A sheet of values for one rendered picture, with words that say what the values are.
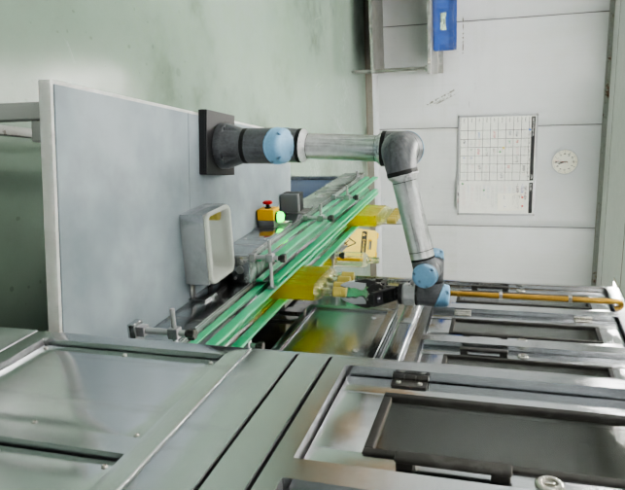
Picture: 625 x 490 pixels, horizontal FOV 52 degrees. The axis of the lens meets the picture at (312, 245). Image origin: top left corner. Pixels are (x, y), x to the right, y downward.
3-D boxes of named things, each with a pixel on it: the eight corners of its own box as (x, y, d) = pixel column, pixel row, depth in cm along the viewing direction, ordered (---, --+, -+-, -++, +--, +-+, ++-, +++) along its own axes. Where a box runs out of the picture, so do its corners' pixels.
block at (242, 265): (230, 283, 213) (250, 284, 211) (228, 256, 210) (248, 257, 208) (235, 280, 216) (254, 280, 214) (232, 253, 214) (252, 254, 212)
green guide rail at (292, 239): (254, 261, 213) (276, 262, 211) (254, 258, 213) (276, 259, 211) (364, 178, 375) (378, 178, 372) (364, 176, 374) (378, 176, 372)
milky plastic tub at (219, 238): (187, 285, 196) (213, 286, 194) (180, 214, 190) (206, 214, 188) (211, 268, 212) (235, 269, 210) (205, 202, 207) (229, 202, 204)
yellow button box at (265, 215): (257, 227, 250) (274, 227, 248) (255, 208, 248) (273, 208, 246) (262, 223, 257) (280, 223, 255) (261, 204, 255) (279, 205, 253)
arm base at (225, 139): (213, 118, 205) (241, 118, 201) (233, 128, 219) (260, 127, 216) (210, 164, 204) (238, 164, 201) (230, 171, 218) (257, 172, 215)
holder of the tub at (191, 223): (188, 300, 198) (210, 301, 196) (179, 214, 191) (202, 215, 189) (212, 283, 214) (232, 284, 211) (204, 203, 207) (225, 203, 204)
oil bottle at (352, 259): (323, 266, 295) (378, 268, 288) (322, 255, 293) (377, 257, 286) (326, 261, 300) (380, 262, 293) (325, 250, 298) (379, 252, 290)
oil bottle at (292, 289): (262, 297, 224) (321, 301, 217) (261, 283, 222) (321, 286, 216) (268, 293, 229) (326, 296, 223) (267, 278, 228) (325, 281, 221)
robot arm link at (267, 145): (241, 126, 202) (281, 126, 197) (258, 127, 214) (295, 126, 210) (242, 164, 204) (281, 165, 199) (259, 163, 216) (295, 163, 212)
